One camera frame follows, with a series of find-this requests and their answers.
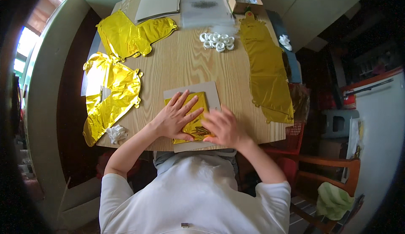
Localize person's left hand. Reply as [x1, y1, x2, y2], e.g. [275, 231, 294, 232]
[152, 90, 205, 141]

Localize person's right hand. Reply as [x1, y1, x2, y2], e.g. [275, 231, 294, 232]
[201, 104, 251, 150]

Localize grey cardboard sheet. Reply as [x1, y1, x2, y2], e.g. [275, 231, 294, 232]
[163, 81, 222, 153]

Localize white ribbon bundle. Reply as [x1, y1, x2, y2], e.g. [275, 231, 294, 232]
[106, 124, 128, 145]
[279, 34, 293, 52]

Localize red plastic basket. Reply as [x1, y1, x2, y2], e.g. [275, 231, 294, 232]
[262, 121, 306, 155]

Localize long gold foil balloon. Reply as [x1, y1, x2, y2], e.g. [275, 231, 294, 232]
[239, 11, 295, 124]

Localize brown plastic bag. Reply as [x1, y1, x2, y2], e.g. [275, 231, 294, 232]
[287, 83, 311, 124]

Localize person's body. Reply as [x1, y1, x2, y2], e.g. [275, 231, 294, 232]
[99, 153, 292, 234]

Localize pile of white ribbon rolls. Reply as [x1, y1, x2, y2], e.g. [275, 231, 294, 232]
[199, 32, 236, 53]

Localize wooden chair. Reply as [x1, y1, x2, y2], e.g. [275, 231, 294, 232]
[262, 154, 362, 234]

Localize grey plastic stool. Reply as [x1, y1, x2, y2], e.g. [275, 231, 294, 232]
[321, 109, 360, 140]

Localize stack of clear plastic bags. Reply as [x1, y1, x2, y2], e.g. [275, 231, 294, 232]
[180, 0, 236, 29]

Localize stack of grey cards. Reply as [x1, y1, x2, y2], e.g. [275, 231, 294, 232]
[135, 0, 183, 24]

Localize green cloth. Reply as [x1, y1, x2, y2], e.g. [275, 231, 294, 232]
[316, 181, 355, 221]

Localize white cabinet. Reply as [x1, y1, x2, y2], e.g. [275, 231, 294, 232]
[252, 0, 370, 53]

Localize white refrigerator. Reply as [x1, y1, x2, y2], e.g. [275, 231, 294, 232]
[340, 67, 405, 234]

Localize window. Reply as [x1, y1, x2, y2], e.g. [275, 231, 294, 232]
[13, 0, 75, 78]

